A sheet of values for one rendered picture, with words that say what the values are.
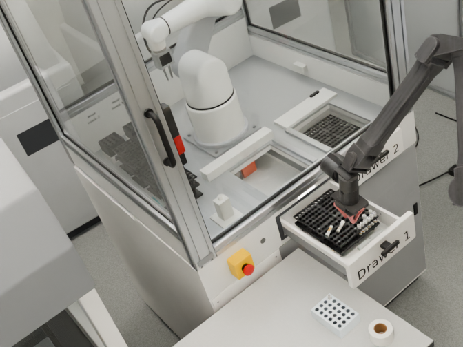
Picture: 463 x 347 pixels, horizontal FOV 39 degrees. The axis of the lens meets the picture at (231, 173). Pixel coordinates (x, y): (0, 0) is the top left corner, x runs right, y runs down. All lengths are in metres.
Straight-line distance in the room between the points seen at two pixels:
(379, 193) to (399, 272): 0.50
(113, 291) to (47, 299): 2.04
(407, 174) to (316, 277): 0.67
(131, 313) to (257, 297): 1.30
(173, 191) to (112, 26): 0.52
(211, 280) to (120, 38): 0.88
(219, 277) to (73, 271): 0.76
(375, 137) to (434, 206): 1.66
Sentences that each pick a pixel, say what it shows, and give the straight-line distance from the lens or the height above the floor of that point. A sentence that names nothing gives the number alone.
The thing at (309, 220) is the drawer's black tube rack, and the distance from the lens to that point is 2.19.
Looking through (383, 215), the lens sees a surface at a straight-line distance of 2.20.
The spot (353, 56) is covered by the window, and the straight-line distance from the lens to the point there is 2.20.
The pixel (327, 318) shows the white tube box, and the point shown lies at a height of 0.80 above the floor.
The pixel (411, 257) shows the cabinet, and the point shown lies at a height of 0.22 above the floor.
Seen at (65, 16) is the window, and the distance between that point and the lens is 1.84.
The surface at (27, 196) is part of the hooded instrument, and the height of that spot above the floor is 1.64.
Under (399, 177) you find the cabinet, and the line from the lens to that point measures 2.61.
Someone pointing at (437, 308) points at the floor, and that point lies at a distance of 3.05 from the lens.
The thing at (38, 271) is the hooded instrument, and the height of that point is 1.50.
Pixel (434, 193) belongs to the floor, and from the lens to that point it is 3.56.
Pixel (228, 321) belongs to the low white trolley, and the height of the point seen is 0.76.
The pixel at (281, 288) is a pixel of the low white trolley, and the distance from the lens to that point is 2.19.
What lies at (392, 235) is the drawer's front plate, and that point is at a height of 0.91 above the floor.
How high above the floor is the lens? 2.39
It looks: 37 degrees down
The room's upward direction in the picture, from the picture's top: 18 degrees counter-clockwise
